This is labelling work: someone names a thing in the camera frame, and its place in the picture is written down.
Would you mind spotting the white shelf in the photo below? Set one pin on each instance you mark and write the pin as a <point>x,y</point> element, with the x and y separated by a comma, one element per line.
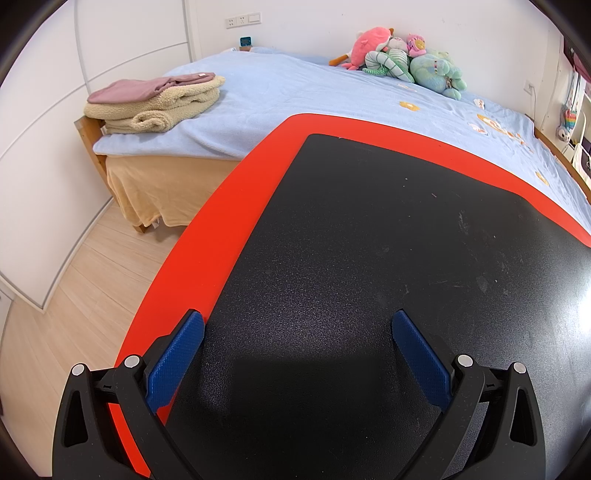
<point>582,120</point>

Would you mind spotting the folded beige fleece blanket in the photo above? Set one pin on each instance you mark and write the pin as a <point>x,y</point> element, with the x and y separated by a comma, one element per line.
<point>184,99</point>

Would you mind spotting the small blue clock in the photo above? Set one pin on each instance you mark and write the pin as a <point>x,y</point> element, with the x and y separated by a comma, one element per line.
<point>245,42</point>

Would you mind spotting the green striped plush toy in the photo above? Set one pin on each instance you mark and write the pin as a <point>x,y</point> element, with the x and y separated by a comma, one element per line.
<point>390,64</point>

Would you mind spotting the small white plush toy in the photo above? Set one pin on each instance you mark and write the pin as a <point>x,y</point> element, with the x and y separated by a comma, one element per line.
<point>564,134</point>

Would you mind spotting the white bag with black print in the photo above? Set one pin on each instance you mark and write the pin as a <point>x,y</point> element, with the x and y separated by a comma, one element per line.
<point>581,159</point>

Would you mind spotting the bed with light blue blanket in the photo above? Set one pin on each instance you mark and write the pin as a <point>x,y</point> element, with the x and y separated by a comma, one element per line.
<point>277,92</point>

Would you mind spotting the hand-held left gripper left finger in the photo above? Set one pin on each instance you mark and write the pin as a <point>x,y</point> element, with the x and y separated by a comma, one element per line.
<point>178,360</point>

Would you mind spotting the white wardrobe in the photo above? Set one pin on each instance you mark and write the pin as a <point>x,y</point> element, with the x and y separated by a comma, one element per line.
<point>46,138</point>

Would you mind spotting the rainbow knitted hanging toy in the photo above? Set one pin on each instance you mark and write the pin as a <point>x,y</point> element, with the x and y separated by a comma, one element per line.
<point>569,117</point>

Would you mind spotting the folded pink cloth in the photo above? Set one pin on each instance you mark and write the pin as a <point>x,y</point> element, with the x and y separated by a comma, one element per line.
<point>134,90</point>

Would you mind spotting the beige bed sheet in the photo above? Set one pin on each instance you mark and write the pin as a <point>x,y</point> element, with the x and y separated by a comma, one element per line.
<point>171,189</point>

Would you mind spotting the pink plush toy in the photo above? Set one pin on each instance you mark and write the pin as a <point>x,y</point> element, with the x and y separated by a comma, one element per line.
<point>369,44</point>

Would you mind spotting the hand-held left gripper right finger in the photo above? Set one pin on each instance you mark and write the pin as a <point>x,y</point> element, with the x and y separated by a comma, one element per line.
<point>420,360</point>

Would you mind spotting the doll with pink flower hat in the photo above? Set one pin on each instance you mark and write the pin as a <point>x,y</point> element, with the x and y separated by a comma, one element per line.
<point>416,45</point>

